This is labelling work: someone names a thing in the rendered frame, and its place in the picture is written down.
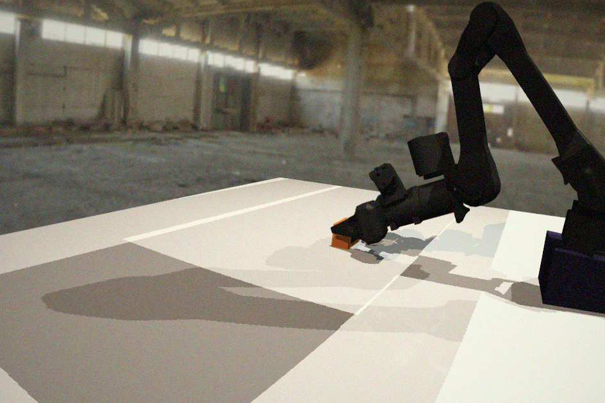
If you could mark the orange block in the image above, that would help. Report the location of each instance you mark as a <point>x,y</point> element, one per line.
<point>343,242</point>

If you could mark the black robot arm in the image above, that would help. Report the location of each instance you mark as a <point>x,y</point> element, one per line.
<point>491,32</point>

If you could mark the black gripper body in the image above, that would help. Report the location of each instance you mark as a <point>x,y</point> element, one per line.
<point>374,218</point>

